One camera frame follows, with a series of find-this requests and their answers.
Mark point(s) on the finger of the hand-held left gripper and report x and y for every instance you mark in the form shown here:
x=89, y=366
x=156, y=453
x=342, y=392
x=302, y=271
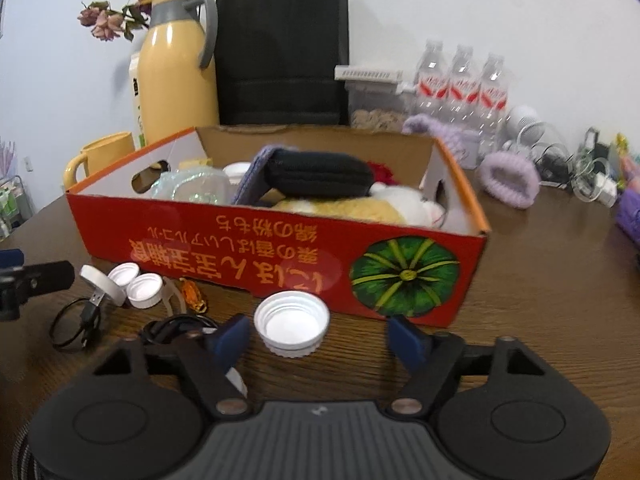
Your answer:
x=40, y=275
x=10, y=258

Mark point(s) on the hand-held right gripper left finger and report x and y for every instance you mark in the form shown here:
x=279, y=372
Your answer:
x=232, y=338

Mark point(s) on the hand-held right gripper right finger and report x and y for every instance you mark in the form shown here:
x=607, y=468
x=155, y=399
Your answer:
x=407, y=342

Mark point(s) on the white bottle cap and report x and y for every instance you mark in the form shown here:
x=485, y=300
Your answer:
x=235, y=172
x=100, y=280
x=290, y=322
x=145, y=290
x=124, y=274

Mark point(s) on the red cardboard box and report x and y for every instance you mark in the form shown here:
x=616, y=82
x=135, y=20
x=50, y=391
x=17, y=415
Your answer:
x=250, y=260

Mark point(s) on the amber wrapped candy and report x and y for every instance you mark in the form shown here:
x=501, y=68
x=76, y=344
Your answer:
x=192, y=297

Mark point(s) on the storage rack with items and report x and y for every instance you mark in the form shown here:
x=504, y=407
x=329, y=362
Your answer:
x=10, y=195

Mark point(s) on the clear hair claw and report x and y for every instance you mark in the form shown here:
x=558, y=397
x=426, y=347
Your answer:
x=170, y=301

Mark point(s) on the yellow mug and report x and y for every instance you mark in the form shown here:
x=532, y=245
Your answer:
x=107, y=152

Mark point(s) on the yellow white plush toy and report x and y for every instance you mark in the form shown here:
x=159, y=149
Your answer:
x=350, y=207

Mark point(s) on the purple knitted cloth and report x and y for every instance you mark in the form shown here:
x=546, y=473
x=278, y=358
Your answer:
x=255, y=170

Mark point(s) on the purple fluffy headband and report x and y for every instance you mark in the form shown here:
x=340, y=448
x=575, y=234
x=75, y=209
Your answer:
x=425, y=124
x=505, y=185

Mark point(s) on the black cloth pouch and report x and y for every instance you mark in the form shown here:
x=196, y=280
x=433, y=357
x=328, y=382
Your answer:
x=320, y=172

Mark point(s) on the yellow thermos jug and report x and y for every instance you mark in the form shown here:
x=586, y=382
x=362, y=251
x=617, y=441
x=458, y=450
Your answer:
x=175, y=85

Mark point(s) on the clear jar of seeds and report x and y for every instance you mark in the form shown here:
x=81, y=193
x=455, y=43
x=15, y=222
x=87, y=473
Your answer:
x=375, y=105

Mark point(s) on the white charger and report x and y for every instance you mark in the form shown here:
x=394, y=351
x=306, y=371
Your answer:
x=605, y=195

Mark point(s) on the small white fan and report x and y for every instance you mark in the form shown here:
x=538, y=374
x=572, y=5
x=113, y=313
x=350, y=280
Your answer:
x=522, y=117

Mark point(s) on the dried pink flowers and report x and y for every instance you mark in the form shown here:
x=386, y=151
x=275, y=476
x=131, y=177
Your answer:
x=107, y=25

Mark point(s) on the purple bag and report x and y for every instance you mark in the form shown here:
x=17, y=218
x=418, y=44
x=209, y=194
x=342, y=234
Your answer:
x=630, y=220

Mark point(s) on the clear water bottle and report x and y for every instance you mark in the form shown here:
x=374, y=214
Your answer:
x=432, y=85
x=462, y=87
x=495, y=97

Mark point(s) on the black adapter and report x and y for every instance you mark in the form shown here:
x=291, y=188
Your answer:
x=592, y=141

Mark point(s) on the black paper bag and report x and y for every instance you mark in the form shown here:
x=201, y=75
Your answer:
x=280, y=60

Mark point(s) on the pink yellow packet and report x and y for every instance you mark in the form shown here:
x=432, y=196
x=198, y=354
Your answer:
x=626, y=160

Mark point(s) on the white wall socket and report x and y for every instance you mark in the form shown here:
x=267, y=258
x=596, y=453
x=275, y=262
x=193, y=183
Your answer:
x=27, y=164

